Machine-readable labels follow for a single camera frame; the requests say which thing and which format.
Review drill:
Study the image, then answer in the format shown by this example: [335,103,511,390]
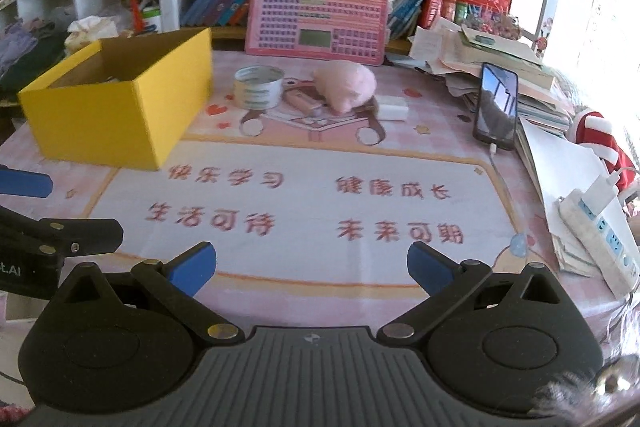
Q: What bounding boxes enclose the black smartphone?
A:
[473,63,520,150]

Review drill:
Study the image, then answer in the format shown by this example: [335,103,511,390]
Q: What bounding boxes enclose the red white striped cloth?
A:
[567,109,639,197]

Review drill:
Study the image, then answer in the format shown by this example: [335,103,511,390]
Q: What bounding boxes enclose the stack of papers and books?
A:
[409,17,575,135]

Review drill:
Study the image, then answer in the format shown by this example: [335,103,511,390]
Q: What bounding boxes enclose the pink cartoon desk mat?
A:
[0,50,622,323]

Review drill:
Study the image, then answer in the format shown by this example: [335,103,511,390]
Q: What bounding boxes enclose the white eraser block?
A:
[374,95,409,121]

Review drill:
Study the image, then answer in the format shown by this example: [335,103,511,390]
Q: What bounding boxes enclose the white power strip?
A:
[556,188,639,299]

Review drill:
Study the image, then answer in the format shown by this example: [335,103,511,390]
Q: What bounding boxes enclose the pink learning keyboard tablet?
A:
[245,0,388,66]

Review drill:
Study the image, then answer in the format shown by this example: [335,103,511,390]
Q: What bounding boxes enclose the pile of dark clothes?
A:
[1,20,67,98]

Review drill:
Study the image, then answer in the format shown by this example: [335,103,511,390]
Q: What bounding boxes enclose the small pink stapler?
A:
[283,89,323,117]

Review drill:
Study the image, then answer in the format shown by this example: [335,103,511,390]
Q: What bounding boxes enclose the yellow cardboard box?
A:
[18,28,214,170]

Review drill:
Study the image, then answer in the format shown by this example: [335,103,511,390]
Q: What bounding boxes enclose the pink plush pig toy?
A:
[312,60,378,115]

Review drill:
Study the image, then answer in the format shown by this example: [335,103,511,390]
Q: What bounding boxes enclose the red toy bottle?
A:
[129,0,144,34]

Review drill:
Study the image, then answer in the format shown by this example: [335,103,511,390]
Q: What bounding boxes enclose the white tissue pack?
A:
[64,15,119,54]

